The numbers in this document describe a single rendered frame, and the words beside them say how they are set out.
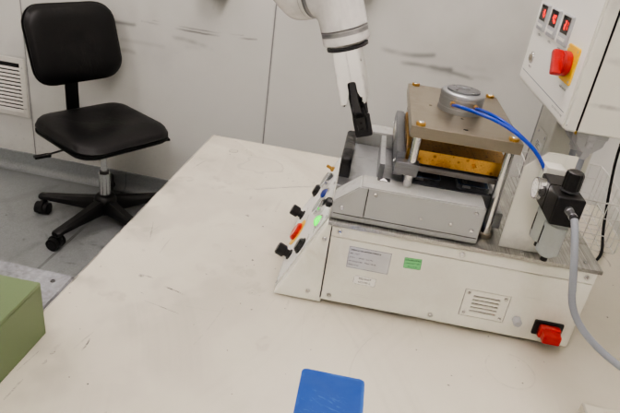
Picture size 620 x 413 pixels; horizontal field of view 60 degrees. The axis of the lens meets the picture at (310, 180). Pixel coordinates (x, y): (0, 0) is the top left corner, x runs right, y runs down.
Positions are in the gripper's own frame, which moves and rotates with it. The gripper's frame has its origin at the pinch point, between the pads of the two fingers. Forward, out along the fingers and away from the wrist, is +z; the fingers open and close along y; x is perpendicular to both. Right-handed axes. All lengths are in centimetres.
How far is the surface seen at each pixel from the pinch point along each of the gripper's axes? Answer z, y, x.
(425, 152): 3.3, 10.3, 10.9
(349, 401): 29.9, 38.3, -5.3
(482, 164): 6.9, 10.3, 19.8
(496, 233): 20.3, 10.9, 21.0
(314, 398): 28.1, 39.1, -10.2
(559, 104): -2.1, 12.0, 32.0
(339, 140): 51, -139, -28
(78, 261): 63, -75, -134
